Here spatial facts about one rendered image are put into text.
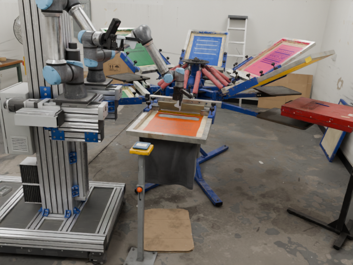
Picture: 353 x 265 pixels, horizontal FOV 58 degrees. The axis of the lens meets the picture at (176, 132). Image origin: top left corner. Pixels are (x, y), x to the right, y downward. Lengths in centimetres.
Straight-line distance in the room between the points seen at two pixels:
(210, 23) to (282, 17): 138
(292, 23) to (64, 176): 537
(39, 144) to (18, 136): 16
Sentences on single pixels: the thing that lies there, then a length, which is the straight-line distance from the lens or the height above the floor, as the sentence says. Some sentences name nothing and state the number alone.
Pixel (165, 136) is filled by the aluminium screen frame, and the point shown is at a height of 98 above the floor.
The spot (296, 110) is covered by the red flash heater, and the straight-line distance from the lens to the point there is 285.
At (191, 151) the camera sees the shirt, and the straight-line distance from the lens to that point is 239.
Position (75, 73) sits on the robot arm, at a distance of 213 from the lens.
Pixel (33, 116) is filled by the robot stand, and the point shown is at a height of 116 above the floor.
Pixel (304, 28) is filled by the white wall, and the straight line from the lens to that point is 690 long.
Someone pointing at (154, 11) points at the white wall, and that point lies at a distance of 703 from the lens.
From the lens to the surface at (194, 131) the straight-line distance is 247.
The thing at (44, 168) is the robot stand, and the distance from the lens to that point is 268.
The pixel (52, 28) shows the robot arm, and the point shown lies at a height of 169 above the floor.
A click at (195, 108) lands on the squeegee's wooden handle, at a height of 104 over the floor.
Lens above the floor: 183
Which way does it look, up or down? 21 degrees down
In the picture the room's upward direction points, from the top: 3 degrees clockwise
